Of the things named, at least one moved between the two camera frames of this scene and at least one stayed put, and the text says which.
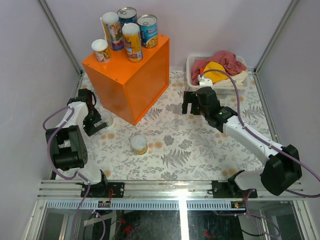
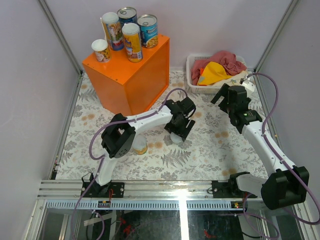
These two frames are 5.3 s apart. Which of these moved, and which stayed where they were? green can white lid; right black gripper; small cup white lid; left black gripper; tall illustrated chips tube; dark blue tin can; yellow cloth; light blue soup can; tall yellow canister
Moved: left black gripper; right black gripper; green can white lid
Stayed: tall illustrated chips tube; dark blue tin can; light blue soup can; tall yellow canister; small cup white lid; yellow cloth
